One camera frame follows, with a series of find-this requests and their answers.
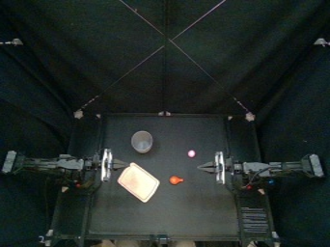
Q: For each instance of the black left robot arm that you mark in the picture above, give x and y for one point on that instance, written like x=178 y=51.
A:
x=51 y=163

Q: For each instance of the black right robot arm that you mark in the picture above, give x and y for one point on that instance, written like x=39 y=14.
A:
x=274 y=167

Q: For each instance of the pink ball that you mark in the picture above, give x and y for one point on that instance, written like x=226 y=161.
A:
x=191 y=153

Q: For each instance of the grey bowl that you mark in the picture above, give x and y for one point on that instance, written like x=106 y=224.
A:
x=142 y=141

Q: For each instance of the beige cutting board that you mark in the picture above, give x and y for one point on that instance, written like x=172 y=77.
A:
x=138 y=182

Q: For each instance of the orange toy fruit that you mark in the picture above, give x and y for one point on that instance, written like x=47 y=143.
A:
x=174 y=180

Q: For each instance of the grey striped panel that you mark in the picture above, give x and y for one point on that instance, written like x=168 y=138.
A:
x=253 y=220

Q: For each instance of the metal table clamp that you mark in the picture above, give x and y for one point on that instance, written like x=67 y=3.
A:
x=44 y=238
x=159 y=238
x=275 y=238

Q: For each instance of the metal frame corner bracket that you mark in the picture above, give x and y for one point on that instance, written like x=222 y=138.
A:
x=250 y=116
x=15 y=41
x=321 y=41
x=79 y=114

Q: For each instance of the metal frame middle bracket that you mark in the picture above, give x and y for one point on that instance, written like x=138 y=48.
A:
x=164 y=113

